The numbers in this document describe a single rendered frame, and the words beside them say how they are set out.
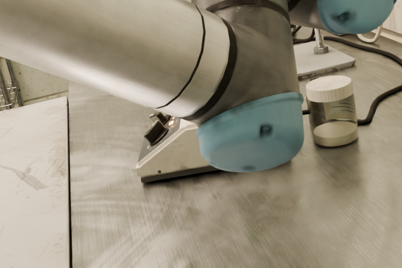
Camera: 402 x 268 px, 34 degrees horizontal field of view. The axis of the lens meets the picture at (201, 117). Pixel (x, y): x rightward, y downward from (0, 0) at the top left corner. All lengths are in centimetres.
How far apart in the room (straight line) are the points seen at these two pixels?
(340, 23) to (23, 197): 54
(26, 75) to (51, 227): 249
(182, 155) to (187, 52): 45
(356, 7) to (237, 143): 18
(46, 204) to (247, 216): 29
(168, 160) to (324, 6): 37
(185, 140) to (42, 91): 249
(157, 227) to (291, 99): 34
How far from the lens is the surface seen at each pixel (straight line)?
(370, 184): 77
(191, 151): 85
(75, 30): 37
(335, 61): 122
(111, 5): 38
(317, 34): 128
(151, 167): 86
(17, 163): 108
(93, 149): 104
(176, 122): 88
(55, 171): 100
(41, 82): 330
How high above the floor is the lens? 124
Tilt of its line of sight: 19 degrees down
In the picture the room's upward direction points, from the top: 12 degrees counter-clockwise
